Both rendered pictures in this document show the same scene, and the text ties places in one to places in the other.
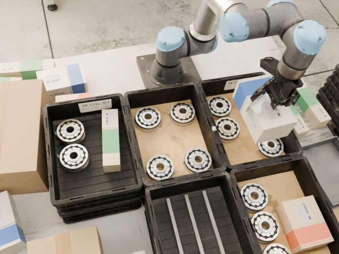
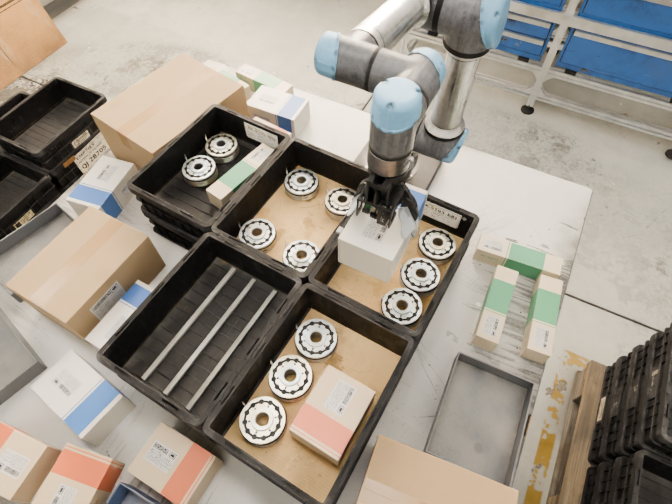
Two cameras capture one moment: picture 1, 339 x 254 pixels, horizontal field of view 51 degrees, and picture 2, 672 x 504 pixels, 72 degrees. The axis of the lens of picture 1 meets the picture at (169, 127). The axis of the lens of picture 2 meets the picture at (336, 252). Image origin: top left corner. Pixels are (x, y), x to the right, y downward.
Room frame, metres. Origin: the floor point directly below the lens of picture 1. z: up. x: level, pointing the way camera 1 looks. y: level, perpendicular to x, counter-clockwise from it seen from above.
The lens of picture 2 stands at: (0.27, -0.70, 1.91)
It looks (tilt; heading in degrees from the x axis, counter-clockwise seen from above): 57 degrees down; 52
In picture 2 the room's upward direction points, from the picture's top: straight up
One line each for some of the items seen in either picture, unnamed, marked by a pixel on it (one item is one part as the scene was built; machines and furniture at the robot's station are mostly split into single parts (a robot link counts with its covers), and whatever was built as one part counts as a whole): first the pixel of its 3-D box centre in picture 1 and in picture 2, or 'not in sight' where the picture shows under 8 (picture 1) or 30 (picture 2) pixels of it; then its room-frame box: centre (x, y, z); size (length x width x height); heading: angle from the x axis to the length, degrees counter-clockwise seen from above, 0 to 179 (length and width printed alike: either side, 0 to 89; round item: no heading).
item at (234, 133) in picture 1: (227, 128); not in sight; (0.76, -0.23, 0.86); 0.10 x 0.10 x 0.01
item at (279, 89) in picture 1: (283, 85); (383, 188); (0.68, -0.31, 1.25); 0.09 x 0.08 x 0.12; 25
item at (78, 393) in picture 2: not in sight; (84, 396); (-0.03, -0.06, 0.74); 0.20 x 0.12 x 0.09; 105
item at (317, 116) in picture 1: (308, 103); (541, 317); (1.04, -0.63, 0.73); 0.24 x 0.06 x 0.06; 29
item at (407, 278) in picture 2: not in sight; (420, 274); (0.81, -0.36, 0.86); 0.10 x 0.10 x 0.01
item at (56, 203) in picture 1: (90, 144); (212, 162); (0.57, 0.27, 0.92); 0.40 x 0.30 x 0.02; 21
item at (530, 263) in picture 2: not in sight; (516, 258); (1.14, -0.46, 0.73); 0.24 x 0.06 x 0.06; 119
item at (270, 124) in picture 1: (263, 108); (383, 226); (0.71, -0.30, 1.09); 0.20 x 0.12 x 0.09; 25
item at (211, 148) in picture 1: (171, 137); (299, 214); (0.67, -0.01, 0.87); 0.40 x 0.30 x 0.11; 21
